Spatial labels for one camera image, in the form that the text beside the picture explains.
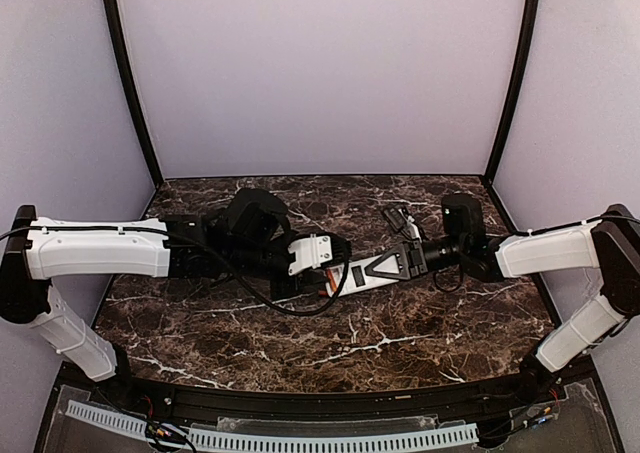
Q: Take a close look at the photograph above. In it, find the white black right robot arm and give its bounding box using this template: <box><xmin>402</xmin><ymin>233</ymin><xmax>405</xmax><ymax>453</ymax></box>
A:
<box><xmin>363</xmin><ymin>194</ymin><xmax>639</xmax><ymax>374</ymax></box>

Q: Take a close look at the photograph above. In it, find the black left frame post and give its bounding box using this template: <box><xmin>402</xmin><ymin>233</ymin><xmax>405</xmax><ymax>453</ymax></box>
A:
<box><xmin>102</xmin><ymin>0</ymin><xmax>164</xmax><ymax>189</ymax></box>

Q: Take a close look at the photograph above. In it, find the black frame post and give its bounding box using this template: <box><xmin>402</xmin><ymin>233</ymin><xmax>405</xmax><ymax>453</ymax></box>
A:
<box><xmin>102</xmin><ymin>0</ymin><xmax>164</xmax><ymax>189</ymax></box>
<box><xmin>484</xmin><ymin>0</ymin><xmax>539</xmax><ymax>184</ymax></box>

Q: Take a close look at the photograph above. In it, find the orange AAA battery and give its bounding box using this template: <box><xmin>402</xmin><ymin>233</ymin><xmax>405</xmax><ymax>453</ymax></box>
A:
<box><xmin>326</xmin><ymin>267</ymin><xmax>342</xmax><ymax>296</ymax></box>

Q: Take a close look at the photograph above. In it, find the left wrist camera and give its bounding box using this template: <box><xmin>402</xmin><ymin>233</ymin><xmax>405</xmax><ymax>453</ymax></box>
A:
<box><xmin>287</xmin><ymin>233</ymin><xmax>351</xmax><ymax>276</ymax></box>

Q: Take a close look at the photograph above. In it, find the white slotted cable duct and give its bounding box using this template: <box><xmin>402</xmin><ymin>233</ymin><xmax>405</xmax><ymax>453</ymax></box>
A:
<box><xmin>65</xmin><ymin>400</ymin><xmax>479</xmax><ymax>453</ymax></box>

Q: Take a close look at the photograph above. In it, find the white red remote control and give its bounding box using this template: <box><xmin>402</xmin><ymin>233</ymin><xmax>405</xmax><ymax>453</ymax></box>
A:
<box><xmin>324</xmin><ymin>255</ymin><xmax>398</xmax><ymax>297</ymax></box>

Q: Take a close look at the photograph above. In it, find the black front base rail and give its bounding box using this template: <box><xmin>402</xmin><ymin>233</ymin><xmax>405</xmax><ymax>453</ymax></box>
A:
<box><xmin>133</xmin><ymin>374</ymin><xmax>561</xmax><ymax>424</ymax></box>

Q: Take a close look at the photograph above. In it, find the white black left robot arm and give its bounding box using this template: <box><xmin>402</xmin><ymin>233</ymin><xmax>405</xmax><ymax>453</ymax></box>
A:
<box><xmin>1</xmin><ymin>188</ymin><xmax>339</xmax><ymax>382</ymax></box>

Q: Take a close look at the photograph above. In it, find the black right frame post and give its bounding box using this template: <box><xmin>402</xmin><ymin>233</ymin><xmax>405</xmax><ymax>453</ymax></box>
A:
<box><xmin>484</xmin><ymin>0</ymin><xmax>539</xmax><ymax>184</ymax></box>

